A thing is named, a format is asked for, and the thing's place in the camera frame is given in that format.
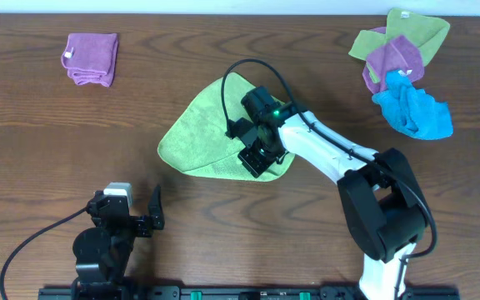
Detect green microfibre cloth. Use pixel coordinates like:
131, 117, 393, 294
157, 72, 295, 182

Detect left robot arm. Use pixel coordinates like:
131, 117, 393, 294
70, 182, 165, 300

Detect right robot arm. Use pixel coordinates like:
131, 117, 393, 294
226, 87, 438, 299

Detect blue crumpled cloth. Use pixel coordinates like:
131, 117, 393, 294
372, 70, 454, 141

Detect folded purple cloth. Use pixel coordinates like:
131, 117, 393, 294
61, 32, 118, 88

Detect purple crumpled cloth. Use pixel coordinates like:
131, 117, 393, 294
362, 35, 425, 94

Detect green cloth at back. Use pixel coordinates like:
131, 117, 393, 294
349, 8, 450, 68

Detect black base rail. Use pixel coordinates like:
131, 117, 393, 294
37, 286, 460, 300

